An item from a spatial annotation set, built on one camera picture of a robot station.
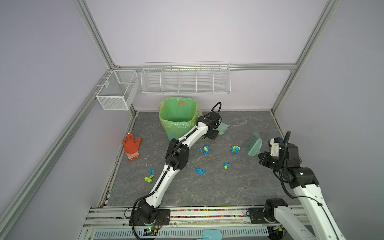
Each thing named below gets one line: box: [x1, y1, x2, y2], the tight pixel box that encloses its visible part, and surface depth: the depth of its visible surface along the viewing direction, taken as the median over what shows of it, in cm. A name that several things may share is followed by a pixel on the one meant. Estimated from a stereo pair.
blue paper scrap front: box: [195, 167, 207, 175], surface depth 91 cm
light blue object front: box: [202, 229, 223, 240], surface depth 71 cm
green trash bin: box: [158, 97, 203, 141], surface depth 94 cm
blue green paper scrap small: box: [221, 162, 231, 170], surface depth 93 cm
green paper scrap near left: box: [143, 174, 154, 183], surface depth 88 cm
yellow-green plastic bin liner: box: [158, 97, 203, 141], surface depth 93 cm
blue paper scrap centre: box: [199, 145, 211, 156], surface depth 99 cm
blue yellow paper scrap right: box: [231, 145, 241, 154], surface depth 99 cm
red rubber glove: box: [123, 132, 142, 161], surface depth 101 cm
